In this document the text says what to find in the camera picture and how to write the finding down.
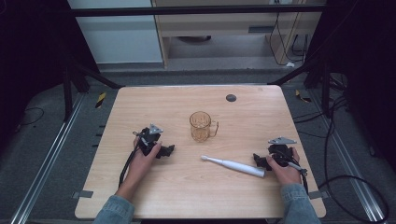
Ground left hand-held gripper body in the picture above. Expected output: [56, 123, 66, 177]
[133, 123, 164, 157]

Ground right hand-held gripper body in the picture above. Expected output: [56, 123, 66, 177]
[267, 136, 298, 168]

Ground person's left hand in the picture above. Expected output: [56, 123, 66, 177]
[125, 137, 163, 189]

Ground person's right hand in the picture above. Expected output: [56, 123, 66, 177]
[265, 147, 303, 186]

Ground white electric toothbrush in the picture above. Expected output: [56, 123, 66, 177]
[200, 155, 266, 179]

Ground clear plastic mug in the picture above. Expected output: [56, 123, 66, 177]
[189, 110, 219, 144]

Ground grey tape tab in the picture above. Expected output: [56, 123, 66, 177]
[307, 189, 330, 201]
[71, 189, 94, 200]

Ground yellow black striped tape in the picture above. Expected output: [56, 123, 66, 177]
[94, 91, 107, 109]
[294, 89, 312, 105]

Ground black metal stand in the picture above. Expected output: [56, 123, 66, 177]
[266, 46, 333, 119]
[60, 46, 125, 123]

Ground white cabinet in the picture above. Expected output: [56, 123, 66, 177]
[66, 0, 163, 65]

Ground light wooden desk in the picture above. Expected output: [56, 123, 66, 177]
[150, 0, 327, 69]

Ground black horizontal metal bar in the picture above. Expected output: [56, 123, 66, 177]
[68, 4, 325, 18]

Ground right hand-held gripper cable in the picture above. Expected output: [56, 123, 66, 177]
[288, 161, 310, 196]

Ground hand-held gripper cable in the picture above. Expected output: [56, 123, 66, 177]
[118, 145, 142, 189]
[288, 161, 310, 196]

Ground left hand-held gripper cable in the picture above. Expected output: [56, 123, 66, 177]
[118, 145, 142, 189]

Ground black floor cable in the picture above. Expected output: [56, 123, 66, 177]
[13, 106, 46, 133]
[292, 73, 390, 224]

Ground aluminium floor rail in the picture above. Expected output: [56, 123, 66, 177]
[307, 89, 388, 224]
[8, 92, 88, 224]

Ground black hanging cable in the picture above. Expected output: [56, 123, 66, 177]
[268, 0, 309, 68]

